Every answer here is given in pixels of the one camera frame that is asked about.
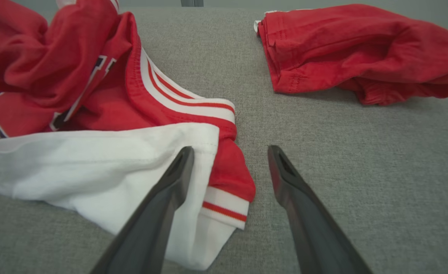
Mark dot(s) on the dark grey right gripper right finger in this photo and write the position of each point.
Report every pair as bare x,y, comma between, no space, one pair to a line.
315,236

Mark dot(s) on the grey fabric sofa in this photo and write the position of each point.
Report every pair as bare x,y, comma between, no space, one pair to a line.
322,152

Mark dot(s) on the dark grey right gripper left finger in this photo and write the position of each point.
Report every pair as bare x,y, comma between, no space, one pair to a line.
151,228

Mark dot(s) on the red jersey with number print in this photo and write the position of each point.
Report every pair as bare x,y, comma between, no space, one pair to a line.
75,160

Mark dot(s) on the red shorts with white stripe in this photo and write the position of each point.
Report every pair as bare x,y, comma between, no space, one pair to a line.
341,49

